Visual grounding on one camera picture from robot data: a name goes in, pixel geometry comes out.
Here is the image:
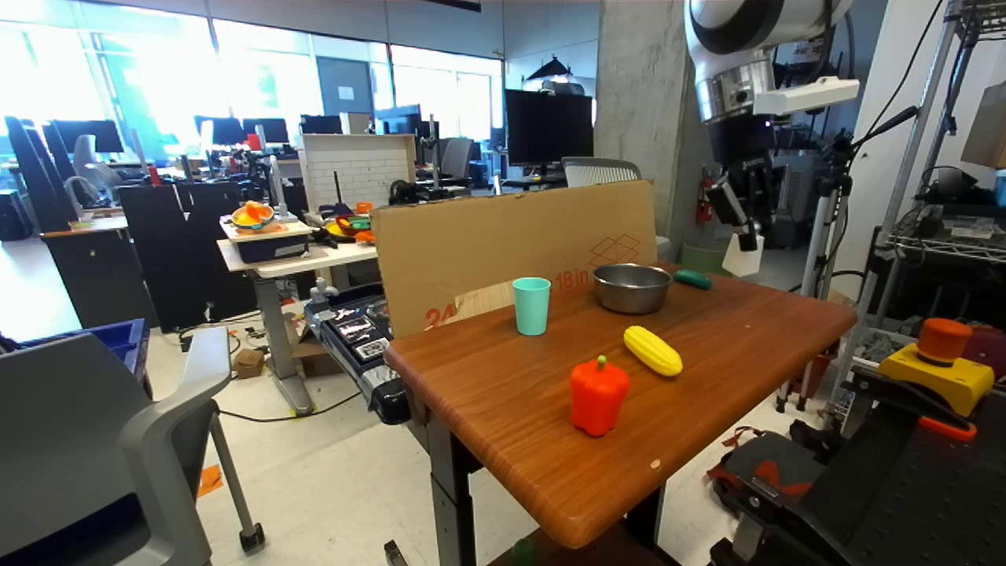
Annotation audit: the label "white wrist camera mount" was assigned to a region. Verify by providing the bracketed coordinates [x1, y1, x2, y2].
[750, 73, 863, 120]

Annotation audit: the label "yellow emergency stop box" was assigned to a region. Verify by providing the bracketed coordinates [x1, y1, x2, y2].
[877, 315, 996, 422]

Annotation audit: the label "metal equipment rack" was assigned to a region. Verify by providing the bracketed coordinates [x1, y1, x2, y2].
[863, 165, 1006, 338]

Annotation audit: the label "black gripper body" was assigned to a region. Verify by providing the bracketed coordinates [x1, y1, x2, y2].
[709, 111, 787, 227]

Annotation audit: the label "colourful toys pile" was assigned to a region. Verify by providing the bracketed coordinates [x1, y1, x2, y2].
[321, 199, 379, 247]

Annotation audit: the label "grey office chair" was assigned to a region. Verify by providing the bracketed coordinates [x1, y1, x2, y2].
[0, 324, 266, 566]

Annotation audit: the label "small cardboard box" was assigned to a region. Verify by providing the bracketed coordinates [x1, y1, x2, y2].
[230, 343, 266, 380]

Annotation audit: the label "teal plastic cup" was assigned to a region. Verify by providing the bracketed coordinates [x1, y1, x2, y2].
[508, 273, 554, 338]

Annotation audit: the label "black computer monitor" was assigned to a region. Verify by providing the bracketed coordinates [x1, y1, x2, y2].
[501, 87, 597, 170]

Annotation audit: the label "black camera tripod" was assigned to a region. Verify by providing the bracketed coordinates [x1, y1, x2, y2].
[800, 103, 925, 277]

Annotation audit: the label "white board panel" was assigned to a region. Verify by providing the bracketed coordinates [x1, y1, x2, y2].
[299, 130, 419, 214]

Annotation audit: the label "black equipment with red parts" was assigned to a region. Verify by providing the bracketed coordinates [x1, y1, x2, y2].
[708, 393, 1006, 566]

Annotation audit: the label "brown cardboard board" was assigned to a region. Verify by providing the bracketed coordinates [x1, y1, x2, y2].
[371, 178, 659, 338]

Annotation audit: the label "orange toy bell pepper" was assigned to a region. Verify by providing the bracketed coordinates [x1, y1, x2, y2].
[565, 351, 631, 441]

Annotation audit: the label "white standing desk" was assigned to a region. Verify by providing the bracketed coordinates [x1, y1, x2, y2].
[212, 237, 379, 419]

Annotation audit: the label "black table leg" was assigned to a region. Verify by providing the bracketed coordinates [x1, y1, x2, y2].
[421, 416, 481, 566]

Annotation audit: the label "red fire extinguisher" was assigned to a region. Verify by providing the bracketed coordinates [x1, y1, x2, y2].
[690, 170, 717, 230]

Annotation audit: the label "blue plastic bin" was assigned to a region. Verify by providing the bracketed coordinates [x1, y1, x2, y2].
[84, 317, 151, 380]

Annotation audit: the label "dark twin background monitors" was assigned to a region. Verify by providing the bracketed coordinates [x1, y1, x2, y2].
[193, 113, 293, 150]

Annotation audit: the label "silver metal bowl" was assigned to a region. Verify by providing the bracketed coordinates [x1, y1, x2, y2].
[590, 260, 674, 317]

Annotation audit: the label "tray with toy fruit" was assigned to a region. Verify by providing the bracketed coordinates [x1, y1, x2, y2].
[216, 199, 316, 267]

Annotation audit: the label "black pendant lamp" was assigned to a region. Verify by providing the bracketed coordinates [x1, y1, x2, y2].
[525, 52, 579, 87]

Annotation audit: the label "black power strip box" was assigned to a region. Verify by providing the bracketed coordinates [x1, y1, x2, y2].
[309, 290, 416, 428]

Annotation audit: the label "yellow toy corn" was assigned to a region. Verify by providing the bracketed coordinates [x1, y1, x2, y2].
[618, 324, 686, 380]

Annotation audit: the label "dark background monitor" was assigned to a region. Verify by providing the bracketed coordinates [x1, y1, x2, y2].
[41, 115, 127, 159]

